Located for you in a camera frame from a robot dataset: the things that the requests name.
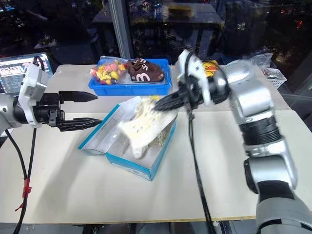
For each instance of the laptop screen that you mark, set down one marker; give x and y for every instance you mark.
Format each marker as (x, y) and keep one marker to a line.
(12, 75)

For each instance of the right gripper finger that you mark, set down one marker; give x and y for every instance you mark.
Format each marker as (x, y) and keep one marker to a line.
(171, 106)
(170, 98)

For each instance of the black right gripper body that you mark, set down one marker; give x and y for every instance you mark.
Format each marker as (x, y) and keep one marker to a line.
(192, 95)

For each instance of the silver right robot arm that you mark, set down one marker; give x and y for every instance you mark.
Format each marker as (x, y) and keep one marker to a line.
(253, 102)

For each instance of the yellow brown box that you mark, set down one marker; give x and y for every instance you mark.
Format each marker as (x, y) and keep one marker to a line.
(180, 11)

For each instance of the white plastic basket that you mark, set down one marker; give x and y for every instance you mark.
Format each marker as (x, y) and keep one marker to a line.
(276, 79)

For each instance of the grey metal pillar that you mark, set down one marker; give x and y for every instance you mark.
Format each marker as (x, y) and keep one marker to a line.
(120, 31)

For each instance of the blue cardboard shoebox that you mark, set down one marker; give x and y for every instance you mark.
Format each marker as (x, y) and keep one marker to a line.
(131, 167)

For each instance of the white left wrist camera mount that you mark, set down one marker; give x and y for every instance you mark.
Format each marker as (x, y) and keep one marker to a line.
(31, 83)

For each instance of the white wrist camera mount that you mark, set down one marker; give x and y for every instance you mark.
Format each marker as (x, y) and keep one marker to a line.
(31, 83)
(195, 65)

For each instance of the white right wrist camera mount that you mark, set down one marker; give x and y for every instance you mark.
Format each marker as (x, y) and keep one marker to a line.
(195, 65)

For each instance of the white dotted shoe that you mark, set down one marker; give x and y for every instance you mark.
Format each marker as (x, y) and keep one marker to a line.
(143, 126)
(162, 139)

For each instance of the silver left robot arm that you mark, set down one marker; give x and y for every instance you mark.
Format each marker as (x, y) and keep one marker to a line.
(6, 112)

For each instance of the dark background table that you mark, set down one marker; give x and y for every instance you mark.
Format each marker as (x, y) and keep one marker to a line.
(156, 26)

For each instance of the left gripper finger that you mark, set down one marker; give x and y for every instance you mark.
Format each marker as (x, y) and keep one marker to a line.
(78, 97)
(78, 123)

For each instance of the clear plastic bag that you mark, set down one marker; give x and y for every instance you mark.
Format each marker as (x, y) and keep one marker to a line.
(262, 61)

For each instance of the blue plastic bin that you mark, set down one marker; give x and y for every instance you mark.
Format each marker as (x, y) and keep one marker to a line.
(131, 89)

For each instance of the yellow duck toy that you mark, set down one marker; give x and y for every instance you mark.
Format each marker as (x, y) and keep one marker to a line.
(210, 68)

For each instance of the bag of toy fruits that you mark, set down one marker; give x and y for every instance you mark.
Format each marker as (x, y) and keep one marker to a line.
(108, 72)

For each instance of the brown plush shoe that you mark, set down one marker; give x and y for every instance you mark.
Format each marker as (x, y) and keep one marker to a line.
(143, 73)

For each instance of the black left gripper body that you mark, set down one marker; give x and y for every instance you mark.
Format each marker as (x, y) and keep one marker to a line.
(47, 114)

